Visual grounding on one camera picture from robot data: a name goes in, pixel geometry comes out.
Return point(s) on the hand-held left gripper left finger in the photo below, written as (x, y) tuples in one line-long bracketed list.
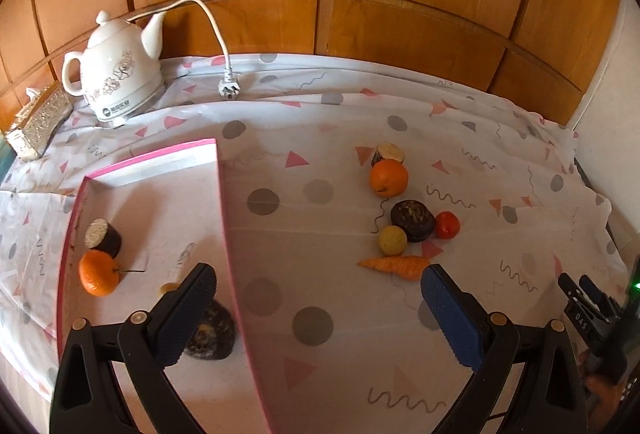
[(187, 314)]

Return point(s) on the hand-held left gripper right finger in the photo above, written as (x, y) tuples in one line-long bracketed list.
[(450, 314)]

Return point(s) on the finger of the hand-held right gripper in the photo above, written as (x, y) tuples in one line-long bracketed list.
[(595, 294), (570, 288)]

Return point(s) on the orange carrot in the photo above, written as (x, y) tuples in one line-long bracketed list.
[(400, 266)]

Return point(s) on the red tomato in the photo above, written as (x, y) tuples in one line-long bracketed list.
[(447, 224)]

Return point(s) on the yellow-green round fruit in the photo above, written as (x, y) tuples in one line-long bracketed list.
[(392, 240)]

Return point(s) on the orange tangerine with long stem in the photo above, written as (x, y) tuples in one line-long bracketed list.
[(97, 274)]

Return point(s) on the pink-rimmed white tray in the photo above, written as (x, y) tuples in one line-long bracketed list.
[(165, 214)]

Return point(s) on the person's right hand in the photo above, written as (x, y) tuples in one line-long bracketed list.
[(602, 391)]

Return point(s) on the patterned white tablecloth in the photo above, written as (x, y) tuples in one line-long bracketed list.
[(325, 139)]

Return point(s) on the glittery tissue box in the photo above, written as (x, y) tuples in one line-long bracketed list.
[(40, 124)]

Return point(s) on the white ceramic electric kettle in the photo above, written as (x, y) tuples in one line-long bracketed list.
[(120, 69)]

